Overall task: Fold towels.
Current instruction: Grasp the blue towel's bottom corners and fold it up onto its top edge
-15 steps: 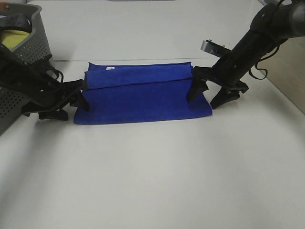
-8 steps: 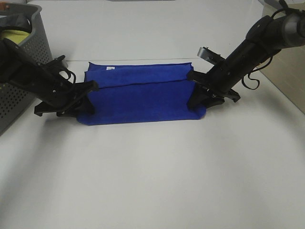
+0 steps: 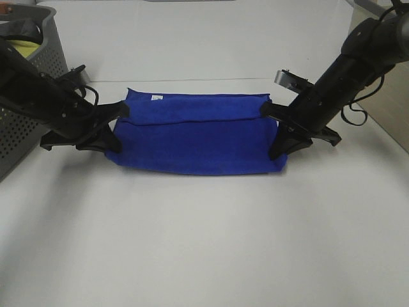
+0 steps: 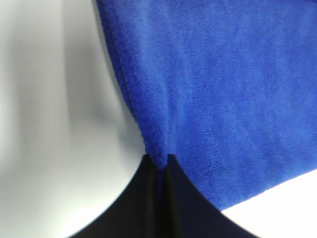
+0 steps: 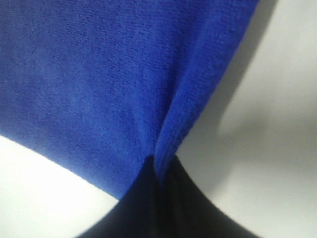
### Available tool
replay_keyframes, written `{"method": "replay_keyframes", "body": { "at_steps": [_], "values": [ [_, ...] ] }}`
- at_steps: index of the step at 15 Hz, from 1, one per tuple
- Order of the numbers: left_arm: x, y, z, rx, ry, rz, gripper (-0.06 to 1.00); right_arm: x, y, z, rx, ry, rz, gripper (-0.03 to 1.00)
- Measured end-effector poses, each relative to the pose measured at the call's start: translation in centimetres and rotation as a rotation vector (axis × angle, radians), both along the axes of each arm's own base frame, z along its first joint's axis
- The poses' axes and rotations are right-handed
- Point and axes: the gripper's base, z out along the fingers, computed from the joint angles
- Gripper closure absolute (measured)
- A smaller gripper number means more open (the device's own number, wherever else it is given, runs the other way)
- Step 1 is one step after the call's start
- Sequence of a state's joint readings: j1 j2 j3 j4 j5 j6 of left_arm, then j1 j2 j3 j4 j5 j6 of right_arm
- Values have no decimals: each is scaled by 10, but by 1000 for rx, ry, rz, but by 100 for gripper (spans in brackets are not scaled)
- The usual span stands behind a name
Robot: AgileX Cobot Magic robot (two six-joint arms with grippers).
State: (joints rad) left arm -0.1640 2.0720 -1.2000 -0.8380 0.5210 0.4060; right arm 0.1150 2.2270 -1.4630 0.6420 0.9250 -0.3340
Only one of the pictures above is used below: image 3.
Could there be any blue microfibre towel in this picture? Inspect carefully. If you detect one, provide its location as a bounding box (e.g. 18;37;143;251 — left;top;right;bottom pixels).
105;90;288;175

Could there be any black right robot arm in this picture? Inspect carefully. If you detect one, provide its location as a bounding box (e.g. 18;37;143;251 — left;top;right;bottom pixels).
261;1;408;154

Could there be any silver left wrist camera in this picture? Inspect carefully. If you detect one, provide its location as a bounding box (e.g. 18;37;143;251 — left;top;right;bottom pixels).
63;65;91;85

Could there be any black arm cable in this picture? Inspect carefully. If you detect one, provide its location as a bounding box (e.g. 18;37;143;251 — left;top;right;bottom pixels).
63;76;100;113
340;57;387;127

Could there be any grey perforated plastic basket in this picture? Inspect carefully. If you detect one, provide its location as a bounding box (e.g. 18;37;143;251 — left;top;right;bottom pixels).
1;3;68;178

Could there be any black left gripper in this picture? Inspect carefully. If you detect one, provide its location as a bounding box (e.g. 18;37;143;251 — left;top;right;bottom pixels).
40;76;129;154

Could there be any yellow-green towel in basket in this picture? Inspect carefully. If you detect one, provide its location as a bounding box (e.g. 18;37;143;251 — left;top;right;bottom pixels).
7;40;40;58

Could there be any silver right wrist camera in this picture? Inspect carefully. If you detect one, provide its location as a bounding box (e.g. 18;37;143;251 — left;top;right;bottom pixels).
274;70;314;94

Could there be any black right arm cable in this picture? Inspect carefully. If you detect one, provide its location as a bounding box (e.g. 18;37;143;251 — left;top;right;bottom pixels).
340;57;387;127

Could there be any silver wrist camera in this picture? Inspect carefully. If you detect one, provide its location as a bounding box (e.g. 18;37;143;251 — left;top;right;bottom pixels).
63;65;91;85
274;70;314;94

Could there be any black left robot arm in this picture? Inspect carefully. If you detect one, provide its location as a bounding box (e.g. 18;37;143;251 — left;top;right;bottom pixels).
1;40;129;153

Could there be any beige storage box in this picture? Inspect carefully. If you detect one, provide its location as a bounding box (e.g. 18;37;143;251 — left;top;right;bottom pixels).
350;1;408;150

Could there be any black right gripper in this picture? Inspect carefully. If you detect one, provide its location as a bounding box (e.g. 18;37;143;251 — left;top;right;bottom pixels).
281;76;341;148

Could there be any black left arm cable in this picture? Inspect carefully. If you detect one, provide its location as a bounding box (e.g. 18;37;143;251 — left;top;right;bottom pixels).
63;76;100;113

